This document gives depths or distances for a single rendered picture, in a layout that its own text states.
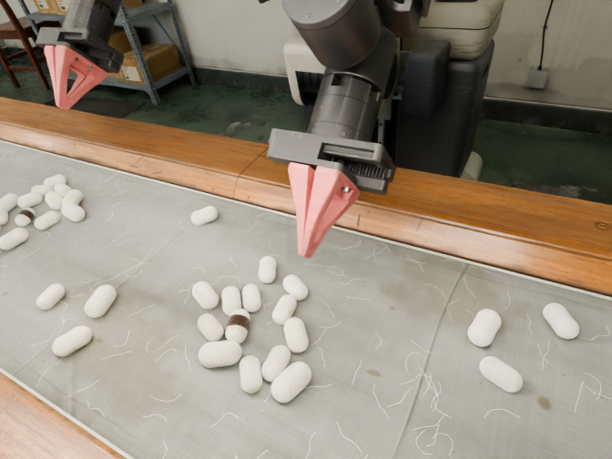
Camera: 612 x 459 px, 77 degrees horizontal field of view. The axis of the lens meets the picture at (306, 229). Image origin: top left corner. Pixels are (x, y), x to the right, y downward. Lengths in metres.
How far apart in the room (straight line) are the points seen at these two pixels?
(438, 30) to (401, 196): 0.69
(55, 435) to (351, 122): 0.33
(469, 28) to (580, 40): 1.24
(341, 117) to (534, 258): 0.24
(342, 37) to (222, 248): 0.28
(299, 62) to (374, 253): 0.58
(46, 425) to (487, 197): 0.47
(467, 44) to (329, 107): 0.79
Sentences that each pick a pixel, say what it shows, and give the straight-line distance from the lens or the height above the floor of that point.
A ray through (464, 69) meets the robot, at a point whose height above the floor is 0.67.
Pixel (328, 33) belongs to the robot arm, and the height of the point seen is 0.97.
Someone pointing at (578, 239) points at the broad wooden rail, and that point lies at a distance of 0.46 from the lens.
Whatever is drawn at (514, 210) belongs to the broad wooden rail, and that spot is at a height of 0.76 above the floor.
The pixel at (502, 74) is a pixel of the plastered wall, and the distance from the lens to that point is 2.34.
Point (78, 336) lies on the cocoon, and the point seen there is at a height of 0.76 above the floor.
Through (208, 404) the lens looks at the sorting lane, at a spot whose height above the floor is 0.74.
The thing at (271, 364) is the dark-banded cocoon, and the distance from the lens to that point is 0.34.
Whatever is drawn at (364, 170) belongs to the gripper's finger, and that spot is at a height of 0.86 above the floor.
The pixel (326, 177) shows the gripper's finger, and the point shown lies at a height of 0.88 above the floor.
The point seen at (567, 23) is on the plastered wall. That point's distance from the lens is 2.26.
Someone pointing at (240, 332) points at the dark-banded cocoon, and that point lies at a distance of 0.36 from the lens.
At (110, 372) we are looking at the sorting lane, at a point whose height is 0.74.
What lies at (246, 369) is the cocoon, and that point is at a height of 0.76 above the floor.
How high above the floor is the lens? 1.05
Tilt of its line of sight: 42 degrees down
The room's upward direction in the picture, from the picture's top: 8 degrees counter-clockwise
